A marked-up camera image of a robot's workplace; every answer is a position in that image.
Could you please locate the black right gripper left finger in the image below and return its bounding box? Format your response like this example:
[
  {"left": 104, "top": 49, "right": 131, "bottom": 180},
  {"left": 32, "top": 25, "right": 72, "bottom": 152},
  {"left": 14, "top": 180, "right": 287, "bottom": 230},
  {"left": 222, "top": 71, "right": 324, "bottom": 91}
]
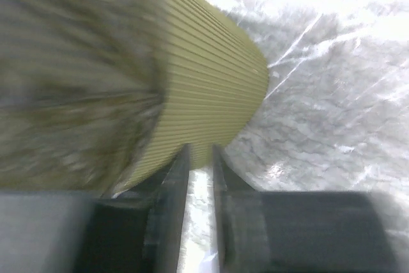
[{"left": 1, "top": 144, "right": 190, "bottom": 272}]

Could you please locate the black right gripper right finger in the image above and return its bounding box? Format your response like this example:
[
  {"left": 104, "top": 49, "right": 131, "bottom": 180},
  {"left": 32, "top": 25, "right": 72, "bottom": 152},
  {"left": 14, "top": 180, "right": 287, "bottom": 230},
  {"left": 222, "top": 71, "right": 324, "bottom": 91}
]
[{"left": 212, "top": 145, "right": 399, "bottom": 272}]

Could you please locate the grey translucent trash bag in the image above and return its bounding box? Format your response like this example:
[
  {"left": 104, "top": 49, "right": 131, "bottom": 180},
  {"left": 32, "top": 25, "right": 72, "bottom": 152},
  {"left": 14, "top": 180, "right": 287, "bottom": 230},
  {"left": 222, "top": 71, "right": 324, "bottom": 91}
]
[{"left": 1, "top": 0, "right": 167, "bottom": 194}]

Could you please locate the olive green mesh trash bin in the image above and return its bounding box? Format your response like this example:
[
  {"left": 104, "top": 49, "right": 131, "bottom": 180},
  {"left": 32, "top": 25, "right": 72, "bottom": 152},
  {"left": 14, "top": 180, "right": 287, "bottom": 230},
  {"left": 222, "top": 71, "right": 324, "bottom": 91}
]
[{"left": 114, "top": 0, "right": 269, "bottom": 193}]

